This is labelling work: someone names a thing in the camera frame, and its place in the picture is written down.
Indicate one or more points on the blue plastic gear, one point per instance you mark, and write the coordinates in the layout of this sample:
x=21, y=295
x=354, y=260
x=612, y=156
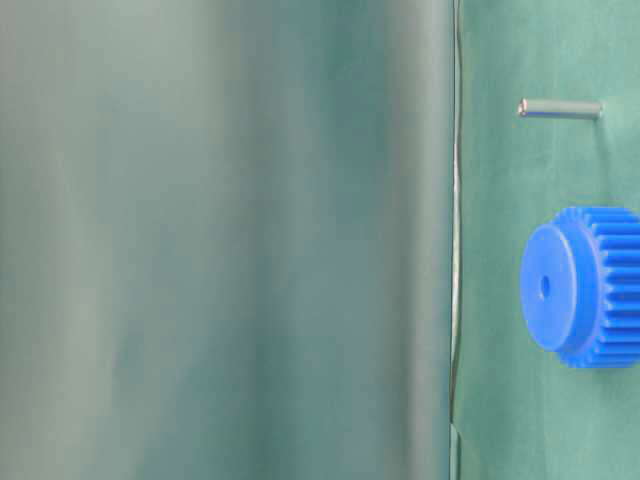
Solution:
x=579, y=287

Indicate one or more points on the small metal shaft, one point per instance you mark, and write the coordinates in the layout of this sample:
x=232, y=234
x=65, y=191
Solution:
x=559, y=109

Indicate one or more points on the green table cloth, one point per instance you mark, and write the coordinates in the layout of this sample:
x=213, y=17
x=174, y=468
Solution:
x=282, y=239

